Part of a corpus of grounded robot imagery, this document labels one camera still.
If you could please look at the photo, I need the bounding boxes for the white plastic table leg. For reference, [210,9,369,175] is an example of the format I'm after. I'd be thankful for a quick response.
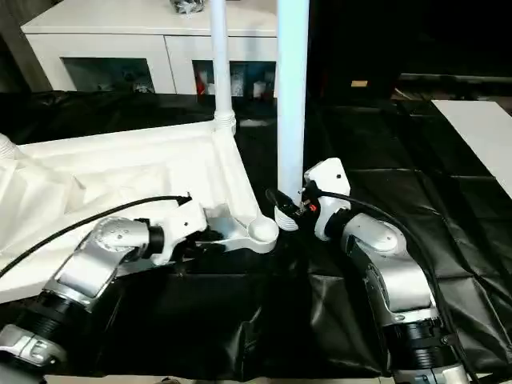
[273,0,312,233]
[209,0,238,134]
[0,133,20,162]

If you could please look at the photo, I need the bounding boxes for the white plastic table top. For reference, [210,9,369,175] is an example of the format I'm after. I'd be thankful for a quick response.
[0,118,282,306]

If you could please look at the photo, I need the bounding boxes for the black work mat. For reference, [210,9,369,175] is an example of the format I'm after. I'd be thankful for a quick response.
[0,89,512,380]

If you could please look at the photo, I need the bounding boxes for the white flat board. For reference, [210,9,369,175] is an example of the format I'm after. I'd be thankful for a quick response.
[429,98,512,194]

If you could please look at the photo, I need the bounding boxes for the white cabinet with glass doors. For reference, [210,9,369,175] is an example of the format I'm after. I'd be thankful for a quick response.
[19,0,282,98]

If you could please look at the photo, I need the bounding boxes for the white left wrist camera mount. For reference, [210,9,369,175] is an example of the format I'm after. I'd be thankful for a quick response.
[149,197,210,268]

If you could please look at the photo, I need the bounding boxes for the black metal rail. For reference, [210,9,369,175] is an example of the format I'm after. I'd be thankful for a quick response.
[398,72,512,86]

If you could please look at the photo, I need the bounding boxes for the dark bundle of cables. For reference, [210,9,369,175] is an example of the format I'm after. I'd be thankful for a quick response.
[169,0,210,16]

